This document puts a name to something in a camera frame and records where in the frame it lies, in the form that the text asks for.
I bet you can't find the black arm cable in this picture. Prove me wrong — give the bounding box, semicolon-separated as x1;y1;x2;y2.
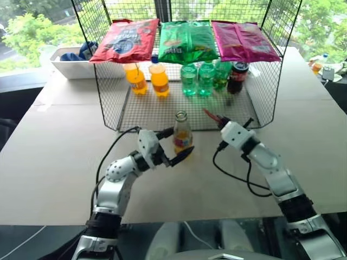
91;126;142;217
213;140;273;197

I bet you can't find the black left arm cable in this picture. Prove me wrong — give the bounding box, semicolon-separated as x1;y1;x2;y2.
91;126;142;217

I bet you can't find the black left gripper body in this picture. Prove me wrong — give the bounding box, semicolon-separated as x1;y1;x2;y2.
152;147;175;169

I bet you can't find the red chip bag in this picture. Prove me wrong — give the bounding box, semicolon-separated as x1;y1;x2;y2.
89;18;160;64

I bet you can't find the white plastic bin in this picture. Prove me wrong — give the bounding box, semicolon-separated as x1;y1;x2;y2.
50;46;127;80

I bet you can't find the black wire mesh shelf rack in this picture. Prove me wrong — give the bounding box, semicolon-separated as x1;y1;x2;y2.
70;0;303;133

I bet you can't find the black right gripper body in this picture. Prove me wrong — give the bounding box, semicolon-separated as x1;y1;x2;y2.
222;116;255;128

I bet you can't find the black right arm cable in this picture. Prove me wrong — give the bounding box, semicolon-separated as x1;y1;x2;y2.
213;140;273;197

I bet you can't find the magenta chip bag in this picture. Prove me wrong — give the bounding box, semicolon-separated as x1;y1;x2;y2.
211;21;281;63

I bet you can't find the orange soda plastic bottle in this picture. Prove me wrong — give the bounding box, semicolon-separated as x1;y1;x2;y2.
148;56;171;98
123;63;149;96

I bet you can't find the white cable under table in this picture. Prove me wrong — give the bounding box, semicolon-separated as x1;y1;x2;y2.
184;221;215;250

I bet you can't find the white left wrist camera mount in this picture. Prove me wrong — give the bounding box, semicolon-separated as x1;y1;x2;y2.
137;129;165;170

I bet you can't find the grey robot chest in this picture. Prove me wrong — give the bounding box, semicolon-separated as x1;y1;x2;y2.
168;248;272;260

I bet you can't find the green chip bag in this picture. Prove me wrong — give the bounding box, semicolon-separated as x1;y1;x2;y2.
157;20;219;65

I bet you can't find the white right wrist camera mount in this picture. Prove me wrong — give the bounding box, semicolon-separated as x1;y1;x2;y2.
220;121;257;150

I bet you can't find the green soda plastic bottle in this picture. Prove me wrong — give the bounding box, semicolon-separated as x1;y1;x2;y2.
214;60;233;92
180;64;197;97
197;61;216;97

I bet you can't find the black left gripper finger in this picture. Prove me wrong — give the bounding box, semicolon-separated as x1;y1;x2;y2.
155;126;177;141
169;145;196;167

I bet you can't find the thin white floor cable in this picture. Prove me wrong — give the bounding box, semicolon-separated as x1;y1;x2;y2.
0;224;46;252

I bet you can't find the dark cola plastic bottle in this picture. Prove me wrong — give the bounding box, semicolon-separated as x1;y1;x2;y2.
227;61;249;95

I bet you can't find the grey rounded robot leg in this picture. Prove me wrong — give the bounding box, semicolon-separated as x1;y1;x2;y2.
216;219;254;251
148;222;181;260

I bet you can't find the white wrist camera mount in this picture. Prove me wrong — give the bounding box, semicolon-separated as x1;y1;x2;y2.
220;121;257;150
137;129;165;170

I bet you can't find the glass bottle with yellow drink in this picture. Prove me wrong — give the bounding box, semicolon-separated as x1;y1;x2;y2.
172;110;194;155

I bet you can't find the blue cloth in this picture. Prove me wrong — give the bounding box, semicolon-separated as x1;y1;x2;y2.
60;40;99;62

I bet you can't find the dark side table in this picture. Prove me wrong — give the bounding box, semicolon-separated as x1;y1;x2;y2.
309;67;347;112

